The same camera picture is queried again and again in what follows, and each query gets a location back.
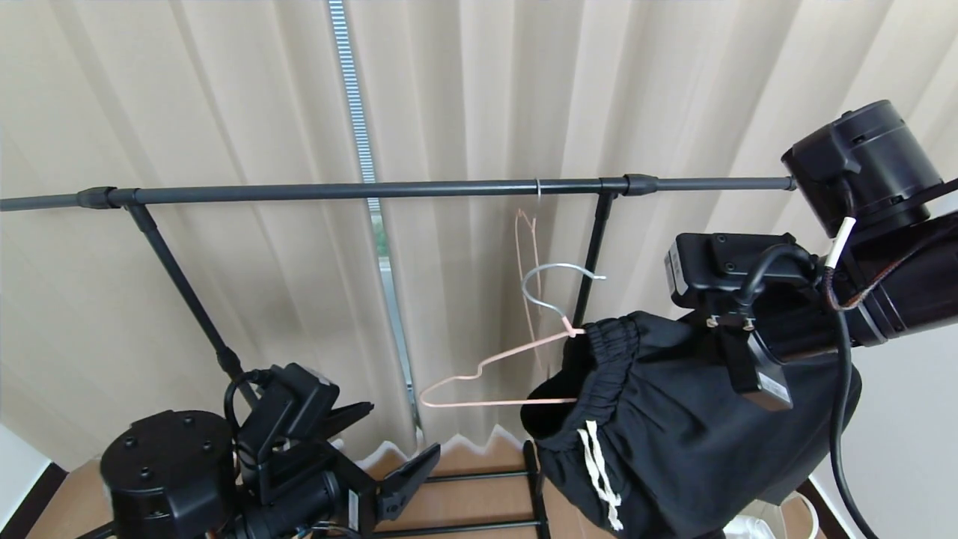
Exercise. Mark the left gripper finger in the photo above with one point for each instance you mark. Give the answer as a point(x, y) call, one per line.
point(344, 423)
point(408, 479)

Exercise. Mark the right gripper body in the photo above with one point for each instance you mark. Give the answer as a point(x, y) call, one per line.
point(905, 292)

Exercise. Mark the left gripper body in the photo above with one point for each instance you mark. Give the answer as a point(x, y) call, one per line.
point(314, 501)

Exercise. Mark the pink clothes hanger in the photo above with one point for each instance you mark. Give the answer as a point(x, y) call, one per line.
point(494, 403)
point(538, 196)

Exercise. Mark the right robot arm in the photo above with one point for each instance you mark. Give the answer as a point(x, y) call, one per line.
point(868, 165)

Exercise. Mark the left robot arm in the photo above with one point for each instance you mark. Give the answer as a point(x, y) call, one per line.
point(165, 479)

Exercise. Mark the black clothes rack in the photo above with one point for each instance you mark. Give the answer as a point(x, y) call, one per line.
point(299, 191)

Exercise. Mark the white laundry basket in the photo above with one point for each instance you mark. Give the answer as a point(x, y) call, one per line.
point(771, 516)

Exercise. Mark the beige curtain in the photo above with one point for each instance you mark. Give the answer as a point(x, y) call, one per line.
point(187, 90)

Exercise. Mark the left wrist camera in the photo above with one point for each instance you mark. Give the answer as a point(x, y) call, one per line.
point(299, 404)

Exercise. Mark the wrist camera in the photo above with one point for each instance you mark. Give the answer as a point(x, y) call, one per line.
point(299, 404)
point(718, 269)

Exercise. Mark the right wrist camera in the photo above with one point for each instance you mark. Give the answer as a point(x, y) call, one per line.
point(718, 269)

